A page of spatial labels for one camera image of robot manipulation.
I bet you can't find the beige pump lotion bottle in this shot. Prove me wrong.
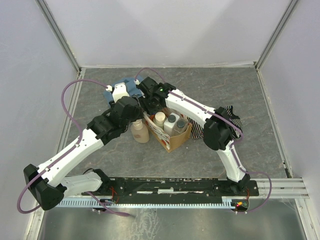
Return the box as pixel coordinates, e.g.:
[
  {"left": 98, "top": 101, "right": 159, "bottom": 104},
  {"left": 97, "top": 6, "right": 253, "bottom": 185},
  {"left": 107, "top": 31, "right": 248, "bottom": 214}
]
[{"left": 130, "top": 119, "right": 150, "bottom": 144}]

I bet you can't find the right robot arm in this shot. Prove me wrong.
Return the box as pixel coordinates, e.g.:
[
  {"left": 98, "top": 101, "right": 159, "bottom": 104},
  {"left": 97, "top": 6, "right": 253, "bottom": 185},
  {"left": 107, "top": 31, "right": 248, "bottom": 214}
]
[{"left": 134, "top": 77, "right": 250, "bottom": 196}]

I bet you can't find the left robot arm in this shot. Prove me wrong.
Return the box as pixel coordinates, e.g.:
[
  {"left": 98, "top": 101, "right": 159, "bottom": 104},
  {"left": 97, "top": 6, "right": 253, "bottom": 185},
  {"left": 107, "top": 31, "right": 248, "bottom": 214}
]
[{"left": 23, "top": 96, "right": 144, "bottom": 211}]

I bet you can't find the watermelon print canvas bag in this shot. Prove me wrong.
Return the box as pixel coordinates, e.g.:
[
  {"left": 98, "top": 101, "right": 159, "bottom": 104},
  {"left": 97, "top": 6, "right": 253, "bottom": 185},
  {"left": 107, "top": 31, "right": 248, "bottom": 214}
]
[{"left": 144, "top": 108, "right": 192, "bottom": 153}]

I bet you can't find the blue denim cloth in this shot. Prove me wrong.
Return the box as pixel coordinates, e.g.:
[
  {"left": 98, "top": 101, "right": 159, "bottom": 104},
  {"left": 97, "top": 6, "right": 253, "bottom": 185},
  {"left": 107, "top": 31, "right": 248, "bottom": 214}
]
[{"left": 103, "top": 75, "right": 143, "bottom": 104}]

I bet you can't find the white bottle with cream cap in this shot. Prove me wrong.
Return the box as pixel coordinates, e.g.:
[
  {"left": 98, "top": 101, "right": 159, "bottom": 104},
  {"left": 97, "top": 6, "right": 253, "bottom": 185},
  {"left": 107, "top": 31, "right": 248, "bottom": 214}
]
[{"left": 153, "top": 111, "right": 167, "bottom": 129}]

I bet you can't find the white bottle with grey cap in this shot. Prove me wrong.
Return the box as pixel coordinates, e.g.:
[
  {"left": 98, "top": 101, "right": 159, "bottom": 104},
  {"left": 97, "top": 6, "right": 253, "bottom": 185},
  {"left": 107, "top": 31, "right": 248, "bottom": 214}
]
[{"left": 163, "top": 113, "right": 181, "bottom": 137}]

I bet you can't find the clear bottle with grey cap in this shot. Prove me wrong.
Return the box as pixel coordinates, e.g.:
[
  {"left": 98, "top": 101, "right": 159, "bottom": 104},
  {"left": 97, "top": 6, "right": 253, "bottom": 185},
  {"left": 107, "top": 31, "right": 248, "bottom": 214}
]
[{"left": 172, "top": 118, "right": 189, "bottom": 136}]

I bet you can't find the black white striped cloth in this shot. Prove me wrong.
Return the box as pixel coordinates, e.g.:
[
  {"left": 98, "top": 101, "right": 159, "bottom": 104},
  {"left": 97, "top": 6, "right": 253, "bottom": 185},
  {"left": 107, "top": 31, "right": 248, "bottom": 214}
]
[{"left": 186, "top": 105, "right": 243, "bottom": 140}]

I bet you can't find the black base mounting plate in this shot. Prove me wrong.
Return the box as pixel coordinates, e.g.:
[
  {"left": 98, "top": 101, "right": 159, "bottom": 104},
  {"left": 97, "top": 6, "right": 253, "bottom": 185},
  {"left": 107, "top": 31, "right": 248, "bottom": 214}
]
[{"left": 93, "top": 177, "right": 259, "bottom": 203}]

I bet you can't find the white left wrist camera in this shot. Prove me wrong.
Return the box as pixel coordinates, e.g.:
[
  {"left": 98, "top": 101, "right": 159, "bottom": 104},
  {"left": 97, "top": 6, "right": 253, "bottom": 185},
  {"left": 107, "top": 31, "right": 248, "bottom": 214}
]
[{"left": 105, "top": 82, "right": 130, "bottom": 103}]

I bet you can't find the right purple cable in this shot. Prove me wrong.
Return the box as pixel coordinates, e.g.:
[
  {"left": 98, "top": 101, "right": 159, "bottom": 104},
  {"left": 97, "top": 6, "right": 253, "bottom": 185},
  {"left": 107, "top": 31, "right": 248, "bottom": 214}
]
[{"left": 134, "top": 67, "right": 273, "bottom": 215}]

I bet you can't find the light blue cable duct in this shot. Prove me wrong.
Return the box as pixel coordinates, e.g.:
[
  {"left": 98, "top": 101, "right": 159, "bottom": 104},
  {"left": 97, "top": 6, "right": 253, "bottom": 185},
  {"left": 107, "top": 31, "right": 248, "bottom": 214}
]
[{"left": 57, "top": 195, "right": 249, "bottom": 208}]

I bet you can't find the aluminium frame rail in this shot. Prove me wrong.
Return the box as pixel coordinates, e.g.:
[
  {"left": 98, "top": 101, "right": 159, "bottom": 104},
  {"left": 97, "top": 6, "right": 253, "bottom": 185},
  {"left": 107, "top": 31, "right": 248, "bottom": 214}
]
[{"left": 254, "top": 178, "right": 309, "bottom": 199}]

